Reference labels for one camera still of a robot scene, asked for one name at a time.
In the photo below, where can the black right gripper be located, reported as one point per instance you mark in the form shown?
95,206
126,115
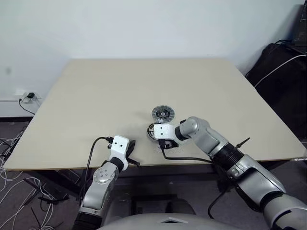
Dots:
169,144

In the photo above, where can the black and white round object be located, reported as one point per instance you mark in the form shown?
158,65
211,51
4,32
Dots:
151,133

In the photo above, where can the wall power outlet with plug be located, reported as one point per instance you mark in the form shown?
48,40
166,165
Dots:
37,97

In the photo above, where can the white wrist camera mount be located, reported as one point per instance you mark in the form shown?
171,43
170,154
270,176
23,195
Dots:
164,131
119,146

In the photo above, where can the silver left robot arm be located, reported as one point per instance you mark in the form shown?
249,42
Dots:
98,182

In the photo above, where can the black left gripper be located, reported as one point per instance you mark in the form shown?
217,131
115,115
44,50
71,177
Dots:
129,155

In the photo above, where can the grey robot torso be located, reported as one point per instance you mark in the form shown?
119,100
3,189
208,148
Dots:
163,220

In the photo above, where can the black power adapter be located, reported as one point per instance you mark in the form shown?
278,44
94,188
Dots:
30,95

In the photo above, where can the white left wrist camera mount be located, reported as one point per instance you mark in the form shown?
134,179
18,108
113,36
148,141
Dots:
119,146

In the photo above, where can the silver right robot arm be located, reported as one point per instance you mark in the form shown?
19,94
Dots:
251,172

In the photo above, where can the grey round disc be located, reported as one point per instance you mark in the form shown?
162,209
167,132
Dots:
163,114

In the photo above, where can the black fabric bag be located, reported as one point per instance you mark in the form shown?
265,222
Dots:
275,100

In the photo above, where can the dark computer screen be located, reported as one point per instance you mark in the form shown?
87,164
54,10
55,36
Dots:
301,28

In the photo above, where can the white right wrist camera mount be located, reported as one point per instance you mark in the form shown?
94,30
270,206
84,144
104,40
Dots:
164,131

